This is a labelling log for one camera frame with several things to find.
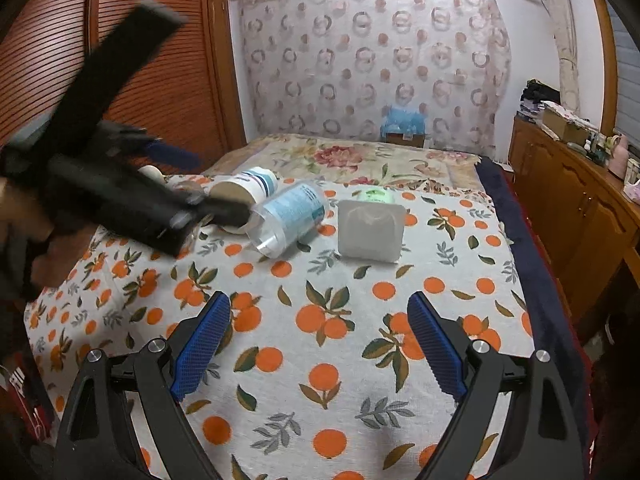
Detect cream tied window curtain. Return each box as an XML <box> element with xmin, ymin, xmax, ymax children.
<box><xmin>544</xmin><ymin>0</ymin><xmax>580</xmax><ymax>113</ymax></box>

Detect patterned lace wall curtain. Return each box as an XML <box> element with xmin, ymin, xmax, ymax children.
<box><xmin>238</xmin><ymin>0</ymin><xmax>511</xmax><ymax>156</ymax></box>

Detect white paper cup blue stripes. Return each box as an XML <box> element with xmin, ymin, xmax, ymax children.
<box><xmin>208</xmin><ymin>167</ymin><xmax>279</xmax><ymax>214</ymax></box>

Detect dark blue blanket edge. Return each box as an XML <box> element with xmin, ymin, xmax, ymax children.
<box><xmin>475</xmin><ymin>157</ymin><xmax>597</xmax><ymax>460</ymax></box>

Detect pink thermos bottle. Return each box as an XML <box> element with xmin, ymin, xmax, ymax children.
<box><xmin>608</xmin><ymin>134</ymin><xmax>629</xmax><ymax>180</ymax></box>

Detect white square plastic container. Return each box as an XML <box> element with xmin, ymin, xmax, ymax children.
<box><xmin>337</xmin><ymin>186</ymin><xmax>406</xmax><ymax>263</ymax></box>

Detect clear plastic cup blue label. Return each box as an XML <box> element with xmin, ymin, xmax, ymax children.
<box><xmin>246</xmin><ymin>181</ymin><xmax>329</xmax><ymax>259</ymax></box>

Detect wooden sideboard cabinet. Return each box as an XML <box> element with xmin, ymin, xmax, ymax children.
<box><xmin>508</xmin><ymin>117</ymin><xmax>639</xmax><ymax>344</ymax></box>

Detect cardboard box on sideboard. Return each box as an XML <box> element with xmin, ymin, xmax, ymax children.
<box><xmin>541</xmin><ymin>108</ymin><xmax>591</xmax><ymax>145</ymax></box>

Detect grey window roller shutter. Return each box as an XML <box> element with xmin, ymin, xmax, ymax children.
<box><xmin>606</xmin><ymin>2</ymin><xmax>640</xmax><ymax>150</ymax></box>

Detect wooden slatted wardrobe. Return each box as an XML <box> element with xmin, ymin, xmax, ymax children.
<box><xmin>1</xmin><ymin>0</ymin><xmax>246</xmax><ymax>169</ymax></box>

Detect cream steel-lined mug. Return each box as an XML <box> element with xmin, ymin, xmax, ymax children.
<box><xmin>138</xmin><ymin>165</ymin><xmax>166</xmax><ymax>184</ymax></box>

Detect blue plastic bag on box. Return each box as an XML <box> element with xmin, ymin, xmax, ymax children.
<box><xmin>380</xmin><ymin>107</ymin><xmax>426</xmax><ymax>148</ymax></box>

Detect floral bed blanket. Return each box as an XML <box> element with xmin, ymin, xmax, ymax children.
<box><xmin>205</xmin><ymin>133</ymin><xmax>484</xmax><ymax>195</ymax></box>

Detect orange print tablecloth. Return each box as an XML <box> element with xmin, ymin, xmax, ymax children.
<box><xmin>24</xmin><ymin>180</ymin><xmax>534</xmax><ymax>479</ymax></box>

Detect stack of dark clothes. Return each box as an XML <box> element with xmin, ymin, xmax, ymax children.
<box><xmin>516</xmin><ymin>79</ymin><xmax>561</xmax><ymax>122</ymax></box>

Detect person's left hand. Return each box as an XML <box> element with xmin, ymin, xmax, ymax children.
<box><xmin>0</xmin><ymin>178</ymin><xmax>53</xmax><ymax>246</ymax></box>

